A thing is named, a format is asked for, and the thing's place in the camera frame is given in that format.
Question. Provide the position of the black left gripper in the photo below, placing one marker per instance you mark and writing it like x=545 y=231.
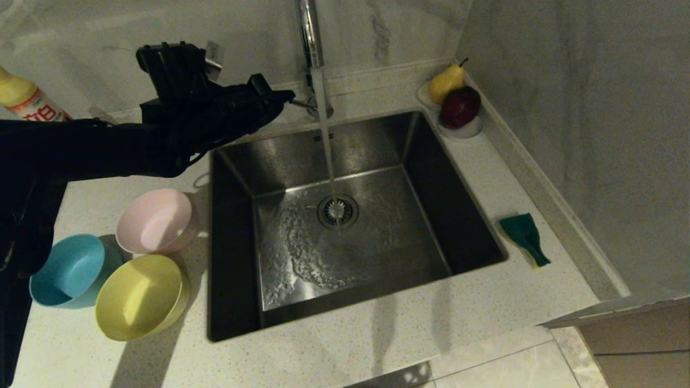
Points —
x=215 y=118

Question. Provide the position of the chrome faucet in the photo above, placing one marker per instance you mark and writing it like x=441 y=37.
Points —
x=309 y=32

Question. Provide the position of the orange dish soap bottle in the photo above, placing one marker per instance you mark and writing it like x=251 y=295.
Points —
x=27 y=99

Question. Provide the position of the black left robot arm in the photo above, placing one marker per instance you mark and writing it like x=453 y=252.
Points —
x=70 y=148

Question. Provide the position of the round metal sink drain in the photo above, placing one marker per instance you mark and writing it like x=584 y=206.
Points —
x=337 y=211

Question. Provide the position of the stainless steel sink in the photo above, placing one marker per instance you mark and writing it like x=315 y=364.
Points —
x=377 y=242

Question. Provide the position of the green and yellow sponge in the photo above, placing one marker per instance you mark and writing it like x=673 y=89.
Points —
x=523 y=234

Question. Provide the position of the pink plastic bowl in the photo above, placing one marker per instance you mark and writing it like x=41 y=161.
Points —
x=153 y=221

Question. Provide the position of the yellow pear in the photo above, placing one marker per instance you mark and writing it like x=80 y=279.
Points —
x=444 y=83

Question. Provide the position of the dark red apple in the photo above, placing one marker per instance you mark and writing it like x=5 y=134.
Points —
x=460 y=106

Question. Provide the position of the small white dish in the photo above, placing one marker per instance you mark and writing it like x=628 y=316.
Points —
x=463 y=132

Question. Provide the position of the yellow plastic bowl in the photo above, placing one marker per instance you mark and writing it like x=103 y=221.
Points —
x=137 y=299

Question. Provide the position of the blue plastic bowl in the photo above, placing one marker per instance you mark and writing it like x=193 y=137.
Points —
x=67 y=269

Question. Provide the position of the black induction cooktop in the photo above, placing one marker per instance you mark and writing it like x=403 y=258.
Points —
x=11 y=334

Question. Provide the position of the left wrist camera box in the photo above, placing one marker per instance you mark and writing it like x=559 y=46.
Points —
x=172 y=70

